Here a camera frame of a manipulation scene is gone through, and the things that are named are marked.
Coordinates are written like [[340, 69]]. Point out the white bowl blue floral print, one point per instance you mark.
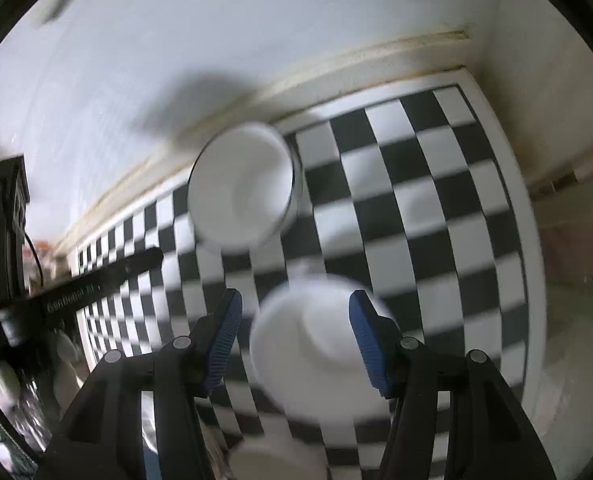
[[306, 340]]

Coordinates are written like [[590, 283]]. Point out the white bowl red floral print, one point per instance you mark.
[[276, 462]]

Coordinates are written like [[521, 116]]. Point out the white bowl dark rim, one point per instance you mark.
[[241, 195]]

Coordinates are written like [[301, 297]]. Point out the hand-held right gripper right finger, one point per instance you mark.
[[371, 345]]

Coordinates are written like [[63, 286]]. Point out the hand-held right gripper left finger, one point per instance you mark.
[[224, 345]]

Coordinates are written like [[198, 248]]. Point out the black white checkered tablecloth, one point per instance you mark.
[[426, 210]]

